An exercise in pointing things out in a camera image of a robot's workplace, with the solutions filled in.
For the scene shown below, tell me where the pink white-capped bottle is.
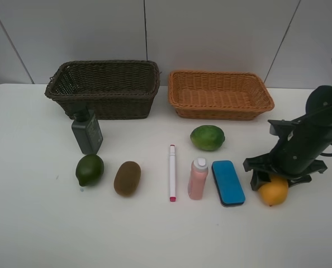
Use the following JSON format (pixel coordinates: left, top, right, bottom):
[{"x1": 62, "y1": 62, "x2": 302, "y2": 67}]
[{"x1": 188, "y1": 157, "x2": 208, "y2": 200}]

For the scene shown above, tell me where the yellow mango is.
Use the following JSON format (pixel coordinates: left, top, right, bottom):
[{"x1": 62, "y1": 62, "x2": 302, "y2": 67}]
[{"x1": 258, "y1": 175, "x2": 289, "y2": 207}]

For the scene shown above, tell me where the dark brown wicker basket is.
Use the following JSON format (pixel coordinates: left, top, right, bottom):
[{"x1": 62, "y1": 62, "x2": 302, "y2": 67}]
[{"x1": 45, "y1": 60, "x2": 160, "y2": 120}]

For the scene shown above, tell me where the dark green pump bottle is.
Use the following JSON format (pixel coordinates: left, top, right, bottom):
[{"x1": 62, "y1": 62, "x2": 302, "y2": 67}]
[{"x1": 72, "y1": 102, "x2": 103, "y2": 155}]

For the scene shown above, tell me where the white pink-capped marker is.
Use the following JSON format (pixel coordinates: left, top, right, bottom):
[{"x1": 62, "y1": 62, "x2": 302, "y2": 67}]
[{"x1": 169, "y1": 145, "x2": 176, "y2": 202}]

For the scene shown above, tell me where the orange wicker basket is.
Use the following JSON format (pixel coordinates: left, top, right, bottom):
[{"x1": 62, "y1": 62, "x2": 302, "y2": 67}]
[{"x1": 168, "y1": 70, "x2": 274, "y2": 121}]

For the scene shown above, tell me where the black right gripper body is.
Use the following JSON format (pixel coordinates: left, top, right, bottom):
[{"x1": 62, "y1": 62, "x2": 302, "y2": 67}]
[{"x1": 243, "y1": 137, "x2": 328, "y2": 179}]

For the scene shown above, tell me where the brown kiwi fruit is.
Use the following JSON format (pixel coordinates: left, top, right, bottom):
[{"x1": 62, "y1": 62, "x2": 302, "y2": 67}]
[{"x1": 113, "y1": 161, "x2": 141, "y2": 197}]

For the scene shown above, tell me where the blue whiteboard eraser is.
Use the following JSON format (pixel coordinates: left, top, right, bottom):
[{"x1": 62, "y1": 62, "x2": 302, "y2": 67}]
[{"x1": 211, "y1": 160, "x2": 245, "y2": 207}]

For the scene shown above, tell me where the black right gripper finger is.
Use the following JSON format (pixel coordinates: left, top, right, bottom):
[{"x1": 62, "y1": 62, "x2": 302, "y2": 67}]
[
  {"x1": 287, "y1": 175, "x2": 312, "y2": 186},
  {"x1": 250, "y1": 170, "x2": 271, "y2": 192}
]

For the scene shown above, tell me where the dark green lime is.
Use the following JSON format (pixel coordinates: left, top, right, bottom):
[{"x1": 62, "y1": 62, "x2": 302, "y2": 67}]
[{"x1": 75, "y1": 154, "x2": 105, "y2": 187}]

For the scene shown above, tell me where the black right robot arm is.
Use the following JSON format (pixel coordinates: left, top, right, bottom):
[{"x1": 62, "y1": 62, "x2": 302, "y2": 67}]
[{"x1": 243, "y1": 85, "x2": 332, "y2": 191}]

